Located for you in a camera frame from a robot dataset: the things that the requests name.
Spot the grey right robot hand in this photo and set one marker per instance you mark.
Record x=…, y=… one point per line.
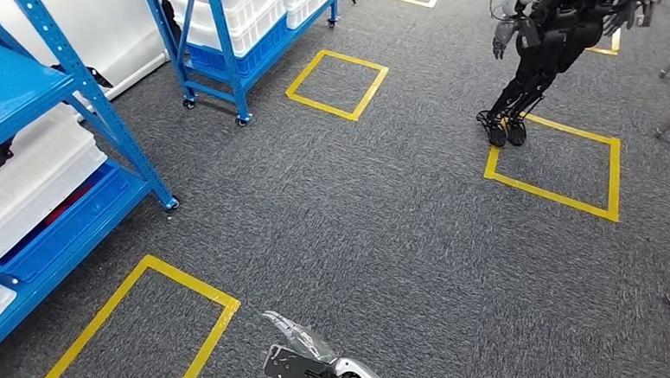
x=298, y=338

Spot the blue wheeled shelf rack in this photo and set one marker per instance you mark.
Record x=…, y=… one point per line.
x=227, y=50

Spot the black ribbed plastic part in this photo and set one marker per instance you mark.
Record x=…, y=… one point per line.
x=97, y=76

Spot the blue metal shelf rack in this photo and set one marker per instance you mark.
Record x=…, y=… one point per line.
x=31, y=80

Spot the red plastic item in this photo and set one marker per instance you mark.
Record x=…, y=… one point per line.
x=61, y=205

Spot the white car with red stripe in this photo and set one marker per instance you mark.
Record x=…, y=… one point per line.
x=103, y=20

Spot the black humanoid robot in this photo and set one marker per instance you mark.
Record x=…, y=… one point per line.
x=555, y=38

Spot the pale wrist camera on bracket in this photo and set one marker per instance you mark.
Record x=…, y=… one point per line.
x=288, y=366

